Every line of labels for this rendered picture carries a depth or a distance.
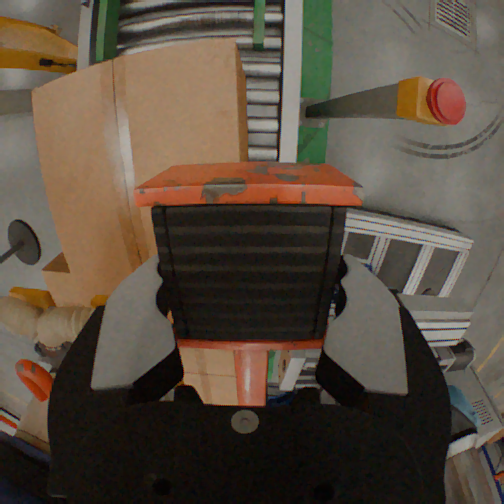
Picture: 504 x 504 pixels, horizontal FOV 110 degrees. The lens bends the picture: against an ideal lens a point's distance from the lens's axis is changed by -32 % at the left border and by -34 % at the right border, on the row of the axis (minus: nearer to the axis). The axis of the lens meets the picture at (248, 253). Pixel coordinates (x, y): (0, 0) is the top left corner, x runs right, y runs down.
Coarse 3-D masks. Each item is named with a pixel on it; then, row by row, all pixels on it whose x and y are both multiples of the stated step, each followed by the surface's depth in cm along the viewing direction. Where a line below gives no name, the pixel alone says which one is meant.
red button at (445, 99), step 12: (432, 84) 24; (444, 84) 23; (456, 84) 23; (432, 96) 25; (444, 96) 24; (456, 96) 24; (432, 108) 26; (444, 108) 25; (456, 108) 24; (444, 120) 26; (456, 120) 25
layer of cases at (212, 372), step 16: (64, 256) 113; (48, 272) 101; (64, 272) 101; (48, 288) 106; (64, 288) 105; (64, 304) 110; (80, 304) 109; (192, 352) 119; (208, 352) 119; (224, 352) 118; (192, 368) 126; (208, 368) 125; (224, 368) 124; (192, 384) 133; (208, 384) 133; (224, 384) 132; (208, 400) 142; (224, 400) 141
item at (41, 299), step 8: (16, 288) 31; (24, 288) 31; (32, 288) 31; (16, 296) 30; (24, 296) 30; (32, 296) 30; (40, 296) 30; (48, 296) 31; (32, 304) 31; (40, 304) 31; (48, 304) 31; (40, 352) 32
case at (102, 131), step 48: (192, 48) 30; (48, 96) 32; (96, 96) 33; (144, 96) 34; (192, 96) 34; (240, 96) 41; (48, 144) 37; (96, 144) 37; (144, 144) 38; (192, 144) 38; (240, 144) 41; (48, 192) 41; (96, 192) 42; (96, 240) 46; (144, 240) 46; (96, 288) 52
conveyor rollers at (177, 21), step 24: (144, 0) 50; (168, 0) 51; (192, 0) 52; (216, 0) 53; (240, 0) 54; (144, 24) 55; (168, 24) 56; (192, 24) 57; (216, 24) 58; (240, 24) 59; (120, 48) 59; (144, 48) 59; (240, 48) 61; (264, 48) 61; (264, 72) 64; (264, 96) 67; (264, 120) 71
